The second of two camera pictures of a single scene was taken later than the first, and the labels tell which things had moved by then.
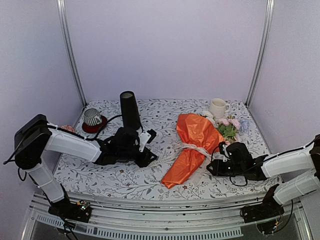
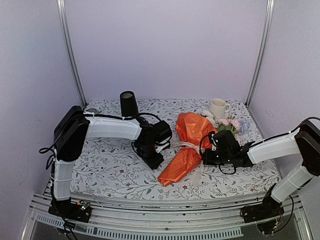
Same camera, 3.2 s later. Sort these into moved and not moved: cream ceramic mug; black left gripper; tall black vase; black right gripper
Moved: black right gripper; black left gripper
Not moved: tall black vase; cream ceramic mug
